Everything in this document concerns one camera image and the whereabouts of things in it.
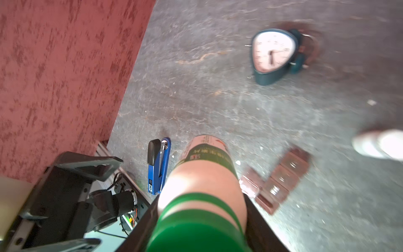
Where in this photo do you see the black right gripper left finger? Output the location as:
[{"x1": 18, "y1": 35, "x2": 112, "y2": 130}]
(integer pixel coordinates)
[{"x1": 116, "y1": 196, "x2": 160, "y2": 252}]

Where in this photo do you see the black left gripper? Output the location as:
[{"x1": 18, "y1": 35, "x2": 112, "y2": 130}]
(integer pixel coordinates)
[{"x1": 1, "y1": 152, "x2": 135, "y2": 252}]

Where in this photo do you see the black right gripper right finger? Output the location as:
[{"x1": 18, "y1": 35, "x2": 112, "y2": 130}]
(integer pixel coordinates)
[{"x1": 243, "y1": 194, "x2": 289, "y2": 252}]

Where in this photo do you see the brown weekly pill organizer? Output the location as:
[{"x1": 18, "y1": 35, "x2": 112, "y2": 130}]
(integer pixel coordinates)
[{"x1": 239, "y1": 147, "x2": 311, "y2": 215}]

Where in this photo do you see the green capped pill bottle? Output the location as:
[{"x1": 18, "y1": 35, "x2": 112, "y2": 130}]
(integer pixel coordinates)
[{"x1": 147, "y1": 135, "x2": 250, "y2": 252}]

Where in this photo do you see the small white pill bottle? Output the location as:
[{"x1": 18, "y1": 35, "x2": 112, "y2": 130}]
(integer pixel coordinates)
[{"x1": 352, "y1": 129, "x2": 403, "y2": 162}]

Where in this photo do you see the teal dial kitchen scale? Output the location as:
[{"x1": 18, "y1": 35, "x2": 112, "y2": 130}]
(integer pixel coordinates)
[{"x1": 248, "y1": 28, "x2": 320, "y2": 86}]

